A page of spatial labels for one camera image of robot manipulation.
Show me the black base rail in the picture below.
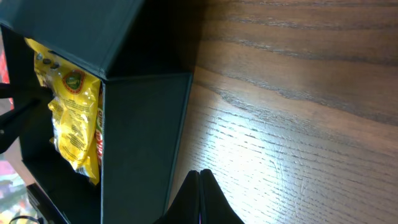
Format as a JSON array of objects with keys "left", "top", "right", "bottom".
[{"left": 7, "top": 184, "right": 67, "bottom": 224}]

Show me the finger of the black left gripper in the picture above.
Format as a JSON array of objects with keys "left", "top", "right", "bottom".
[{"left": 1, "top": 83, "right": 53, "bottom": 154}]

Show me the black open gift box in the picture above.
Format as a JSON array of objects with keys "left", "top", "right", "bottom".
[{"left": 1, "top": 0, "right": 192, "bottom": 223}]

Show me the patterned red grey rug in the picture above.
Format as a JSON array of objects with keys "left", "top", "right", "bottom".
[{"left": 1, "top": 155, "right": 39, "bottom": 224}]

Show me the yellow snack packet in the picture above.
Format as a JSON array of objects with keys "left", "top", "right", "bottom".
[{"left": 25, "top": 38, "right": 101, "bottom": 185}]

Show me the red KitKat bar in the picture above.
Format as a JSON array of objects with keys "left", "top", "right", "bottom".
[{"left": 95, "top": 84, "right": 104, "bottom": 166}]

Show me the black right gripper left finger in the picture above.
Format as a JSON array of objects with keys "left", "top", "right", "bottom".
[{"left": 154, "top": 170, "right": 200, "bottom": 224}]

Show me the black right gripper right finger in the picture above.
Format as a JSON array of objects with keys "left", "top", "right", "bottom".
[{"left": 200, "top": 169, "right": 244, "bottom": 224}]

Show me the red snack packet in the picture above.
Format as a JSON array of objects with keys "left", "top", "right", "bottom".
[{"left": 0, "top": 51, "right": 10, "bottom": 84}]

